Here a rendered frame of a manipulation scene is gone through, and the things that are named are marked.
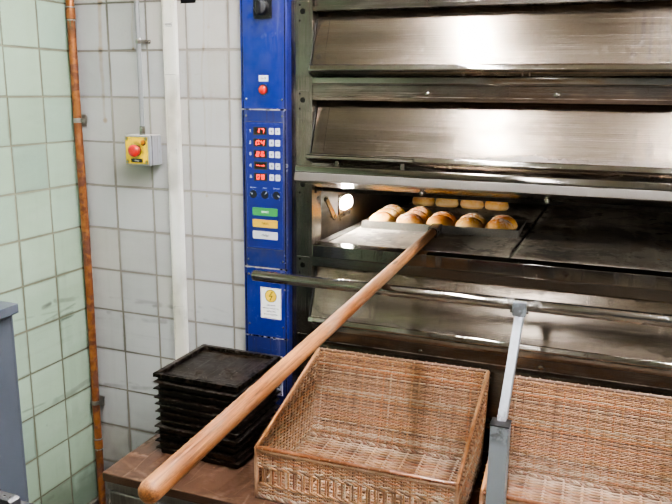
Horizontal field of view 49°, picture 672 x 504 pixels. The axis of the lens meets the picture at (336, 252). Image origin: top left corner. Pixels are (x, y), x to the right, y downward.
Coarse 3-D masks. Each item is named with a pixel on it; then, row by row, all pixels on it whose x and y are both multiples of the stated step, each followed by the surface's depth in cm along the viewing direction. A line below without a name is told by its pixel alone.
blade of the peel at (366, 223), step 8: (456, 216) 284; (368, 224) 261; (376, 224) 260; (384, 224) 259; (392, 224) 258; (400, 224) 257; (408, 224) 256; (416, 224) 255; (424, 224) 254; (520, 224) 269; (448, 232) 252; (456, 232) 251; (464, 232) 250; (472, 232) 249; (480, 232) 249; (488, 232) 248; (496, 232) 247; (504, 232) 246; (512, 232) 245; (520, 232) 253
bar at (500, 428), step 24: (336, 288) 191; (360, 288) 188; (384, 288) 186; (408, 288) 184; (528, 312) 173; (552, 312) 172; (576, 312) 169; (600, 312) 167; (624, 312) 166; (648, 312) 165; (504, 384) 165; (504, 408) 162; (504, 432) 158; (504, 456) 159; (504, 480) 160
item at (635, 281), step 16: (320, 256) 232; (336, 256) 230; (352, 256) 228; (368, 256) 226; (384, 256) 224; (416, 256) 220; (432, 256) 219; (448, 256) 217; (464, 256) 217; (480, 256) 218; (480, 272) 214; (496, 272) 212; (512, 272) 211; (528, 272) 209; (544, 272) 207; (560, 272) 206; (576, 272) 204; (592, 272) 203; (608, 272) 201; (624, 272) 200; (640, 272) 200; (656, 272) 200; (656, 288) 197
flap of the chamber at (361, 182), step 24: (408, 192) 222; (432, 192) 214; (456, 192) 207; (480, 192) 200; (504, 192) 193; (528, 192) 190; (552, 192) 188; (576, 192) 186; (600, 192) 184; (624, 192) 182; (648, 192) 180
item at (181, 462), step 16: (400, 256) 204; (384, 272) 186; (368, 288) 172; (352, 304) 160; (336, 320) 149; (320, 336) 140; (304, 352) 132; (272, 368) 122; (288, 368) 125; (256, 384) 116; (272, 384) 118; (240, 400) 110; (256, 400) 112; (224, 416) 105; (240, 416) 107; (208, 432) 100; (224, 432) 103; (192, 448) 96; (208, 448) 98; (176, 464) 92; (192, 464) 94; (144, 480) 88; (160, 480) 88; (176, 480) 91; (144, 496) 87; (160, 496) 87
